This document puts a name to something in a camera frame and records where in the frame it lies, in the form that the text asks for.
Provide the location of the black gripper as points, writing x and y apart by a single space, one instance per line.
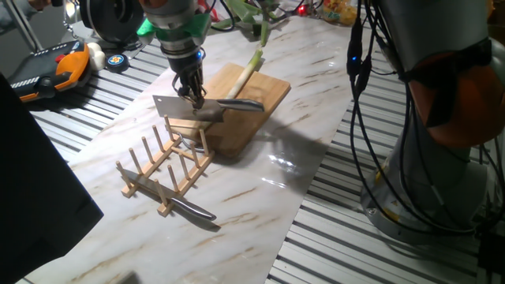
187 68

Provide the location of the steel cleaver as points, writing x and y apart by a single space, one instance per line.
177 107

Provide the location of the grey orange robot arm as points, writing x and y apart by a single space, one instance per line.
434 39

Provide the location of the bag of green scallions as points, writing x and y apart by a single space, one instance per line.
264 33

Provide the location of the bare person hand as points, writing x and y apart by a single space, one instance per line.
39 4

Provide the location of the wooden cutting board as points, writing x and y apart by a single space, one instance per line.
252 110

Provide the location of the wooden peg knife rack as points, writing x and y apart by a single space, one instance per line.
185 179

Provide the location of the white rounded object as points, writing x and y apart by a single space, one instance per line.
96 55

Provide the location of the black round spool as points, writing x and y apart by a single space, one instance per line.
114 17

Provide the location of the pointed steel kitchen knife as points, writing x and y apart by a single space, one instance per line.
189 207

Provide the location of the white marble pattern mat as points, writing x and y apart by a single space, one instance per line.
256 205

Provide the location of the black orange teach pendant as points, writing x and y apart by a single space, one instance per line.
51 71

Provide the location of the yellow snack bag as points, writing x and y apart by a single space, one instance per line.
339 13

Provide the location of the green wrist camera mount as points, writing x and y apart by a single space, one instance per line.
197 25

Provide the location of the upright aluminium post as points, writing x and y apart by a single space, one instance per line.
23 24

